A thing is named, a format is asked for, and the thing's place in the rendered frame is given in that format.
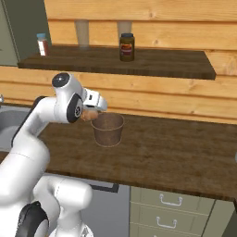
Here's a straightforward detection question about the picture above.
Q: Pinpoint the black dishwasher handle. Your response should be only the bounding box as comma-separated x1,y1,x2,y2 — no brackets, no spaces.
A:
89,182,120,194

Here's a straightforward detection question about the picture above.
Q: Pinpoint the white drawer handle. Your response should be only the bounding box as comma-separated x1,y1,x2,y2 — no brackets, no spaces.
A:
155,216,179,231
158,193,184,207

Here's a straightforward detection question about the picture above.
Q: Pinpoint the brown bread roll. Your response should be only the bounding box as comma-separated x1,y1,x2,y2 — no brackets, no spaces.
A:
81,107,99,122

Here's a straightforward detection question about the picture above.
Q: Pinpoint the olive drawer front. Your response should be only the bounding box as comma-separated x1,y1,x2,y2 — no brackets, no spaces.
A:
129,201,211,237
130,185,216,216
129,221,206,237

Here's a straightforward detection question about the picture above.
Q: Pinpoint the grey sink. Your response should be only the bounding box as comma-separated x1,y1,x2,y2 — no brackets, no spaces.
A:
0,104,48,153

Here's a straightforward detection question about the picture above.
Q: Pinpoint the olive cupboard door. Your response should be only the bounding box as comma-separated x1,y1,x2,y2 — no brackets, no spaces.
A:
201,198,237,237

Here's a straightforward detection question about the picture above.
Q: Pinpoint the dark wooden wall shelf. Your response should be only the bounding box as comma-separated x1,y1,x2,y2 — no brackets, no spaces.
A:
17,44,218,81

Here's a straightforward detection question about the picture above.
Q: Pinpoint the dark green cabinet door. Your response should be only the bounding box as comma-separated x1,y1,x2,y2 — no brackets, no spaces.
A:
3,0,53,63

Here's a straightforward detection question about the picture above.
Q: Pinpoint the dark brown labelled jar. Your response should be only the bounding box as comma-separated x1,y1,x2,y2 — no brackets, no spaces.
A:
118,32,136,62

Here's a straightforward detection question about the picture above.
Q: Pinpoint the grey-green wall cabinet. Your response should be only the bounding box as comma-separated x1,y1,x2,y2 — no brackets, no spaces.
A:
0,0,19,68

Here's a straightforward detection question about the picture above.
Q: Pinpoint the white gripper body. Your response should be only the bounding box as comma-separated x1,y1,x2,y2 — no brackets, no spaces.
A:
92,90,108,113

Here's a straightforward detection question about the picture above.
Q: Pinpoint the pale shelf bracket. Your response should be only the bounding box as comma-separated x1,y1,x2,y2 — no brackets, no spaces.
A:
117,20,133,38
74,19,90,51

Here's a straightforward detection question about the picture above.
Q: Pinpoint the grey dishwasher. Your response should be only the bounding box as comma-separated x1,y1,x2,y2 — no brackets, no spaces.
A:
81,181,131,237

